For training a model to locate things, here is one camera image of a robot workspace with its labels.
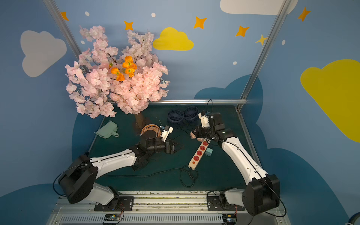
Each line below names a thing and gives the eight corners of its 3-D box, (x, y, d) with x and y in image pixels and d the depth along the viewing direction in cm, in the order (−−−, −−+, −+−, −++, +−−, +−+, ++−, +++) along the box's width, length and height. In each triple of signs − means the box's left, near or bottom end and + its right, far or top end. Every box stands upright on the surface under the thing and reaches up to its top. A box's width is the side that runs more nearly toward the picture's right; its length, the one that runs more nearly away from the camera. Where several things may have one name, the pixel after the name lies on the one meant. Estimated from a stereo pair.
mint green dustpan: (96, 134, 105) (94, 132, 103) (110, 122, 113) (109, 120, 111) (111, 143, 101) (109, 141, 98) (124, 130, 108) (123, 128, 106)
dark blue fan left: (167, 127, 108) (167, 121, 101) (168, 116, 115) (168, 109, 109) (183, 127, 108) (183, 121, 101) (183, 116, 115) (183, 109, 109)
